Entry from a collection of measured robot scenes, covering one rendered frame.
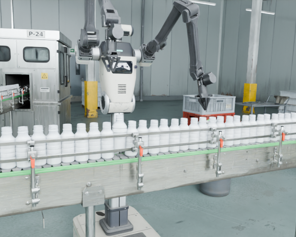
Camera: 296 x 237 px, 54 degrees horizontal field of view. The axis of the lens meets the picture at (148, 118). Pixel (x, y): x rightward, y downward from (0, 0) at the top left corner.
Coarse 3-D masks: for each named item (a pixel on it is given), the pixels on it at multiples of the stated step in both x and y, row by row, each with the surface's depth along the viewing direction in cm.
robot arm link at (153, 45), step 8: (176, 0) 164; (184, 0) 165; (176, 8) 166; (184, 8) 161; (192, 8) 161; (168, 16) 174; (176, 16) 170; (168, 24) 177; (160, 32) 185; (168, 32) 182; (152, 40) 192; (160, 40) 188; (152, 48) 195
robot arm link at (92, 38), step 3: (87, 33) 173; (90, 33) 174; (93, 33) 175; (90, 36) 173; (93, 36) 174; (96, 36) 175; (90, 39) 173; (93, 39) 174; (96, 39) 174; (90, 42) 174; (93, 42) 174; (96, 42) 175; (87, 45) 175; (90, 45) 176; (93, 45) 176
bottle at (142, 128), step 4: (140, 120) 143; (144, 120) 143; (140, 124) 140; (144, 124) 140; (140, 128) 140; (144, 128) 140; (140, 132) 140; (144, 132) 140; (140, 136) 140; (144, 136) 140; (144, 140) 140; (144, 144) 141; (144, 152) 141
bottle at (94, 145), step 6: (90, 126) 130; (96, 126) 130; (90, 132) 130; (96, 132) 130; (90, 144) 130; (96, 144) 130; (90, 150) 131; (96, 150) 131; (90, 156) 131; (96, 156) 131
